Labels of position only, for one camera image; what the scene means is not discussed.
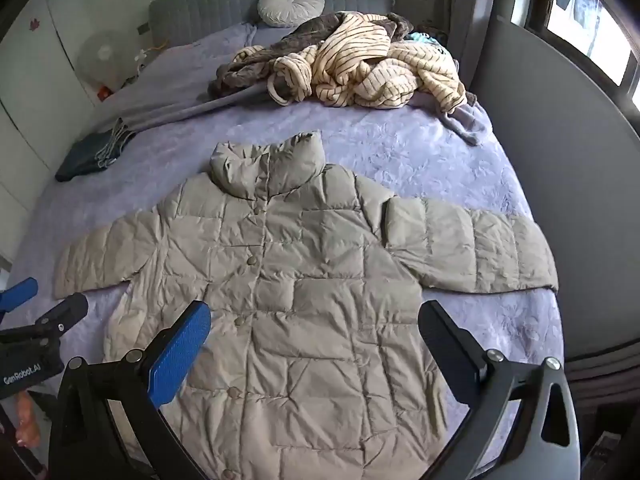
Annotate grey upholstered bed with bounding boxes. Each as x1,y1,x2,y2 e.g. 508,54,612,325
10,25,566,480

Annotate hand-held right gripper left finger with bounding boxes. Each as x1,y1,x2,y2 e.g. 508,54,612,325
47,300,213,480

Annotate brown fleece blanket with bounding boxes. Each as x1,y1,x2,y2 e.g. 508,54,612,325
207,12,416,106

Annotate person's left hand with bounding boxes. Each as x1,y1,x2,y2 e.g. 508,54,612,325
14,391,41,450

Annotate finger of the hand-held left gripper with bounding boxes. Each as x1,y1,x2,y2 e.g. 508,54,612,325
0,276,40,319
0,292,90,347

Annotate cream striped fleece robe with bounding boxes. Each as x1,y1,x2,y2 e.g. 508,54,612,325
227,10,468,113

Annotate window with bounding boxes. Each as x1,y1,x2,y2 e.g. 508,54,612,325
525,0,640,92

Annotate round white cushion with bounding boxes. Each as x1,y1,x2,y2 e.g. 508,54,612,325
257,0,326,29

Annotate white electric fan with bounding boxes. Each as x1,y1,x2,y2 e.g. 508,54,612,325
75,32,135,95

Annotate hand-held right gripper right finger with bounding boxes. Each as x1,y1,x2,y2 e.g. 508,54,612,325
417,300,586,480

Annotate beige puffer jacket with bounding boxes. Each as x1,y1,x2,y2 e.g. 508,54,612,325
52,131,559,480

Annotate white wardrobe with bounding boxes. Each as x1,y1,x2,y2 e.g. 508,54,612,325
0,0,103,266

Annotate dark folded jeans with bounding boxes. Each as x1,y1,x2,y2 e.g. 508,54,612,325
55,117,137,183

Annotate teal cloth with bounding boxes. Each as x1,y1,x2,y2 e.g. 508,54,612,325
406,31,447,47

